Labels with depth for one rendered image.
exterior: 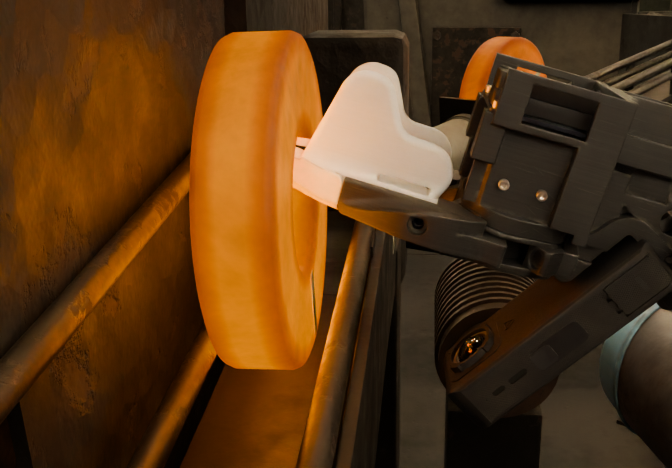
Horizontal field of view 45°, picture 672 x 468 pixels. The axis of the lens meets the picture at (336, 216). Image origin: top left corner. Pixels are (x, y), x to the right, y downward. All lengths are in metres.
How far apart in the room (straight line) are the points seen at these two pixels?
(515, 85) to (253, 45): 0.11
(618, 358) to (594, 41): 2.65
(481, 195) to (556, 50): 2.84
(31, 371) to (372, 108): 0.17
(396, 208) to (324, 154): 0.04
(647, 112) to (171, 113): 0.22
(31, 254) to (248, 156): 0.08
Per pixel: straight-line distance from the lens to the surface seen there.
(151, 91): 0.38
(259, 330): 0.32
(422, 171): 0.34
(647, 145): 0.36
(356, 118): 0.34
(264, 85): 0.32
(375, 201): 0.34
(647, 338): 0.55
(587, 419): 1.75
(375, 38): 0.73
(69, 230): 0.30
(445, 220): 0.33
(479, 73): 0.92
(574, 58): 3.17
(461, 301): 0.86
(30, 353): 0.26
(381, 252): 0.44
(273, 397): 0.40
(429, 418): 1.70
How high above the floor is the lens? 0.84
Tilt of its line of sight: 16 degrees down
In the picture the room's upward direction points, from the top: 1 degrees counter-clockwise
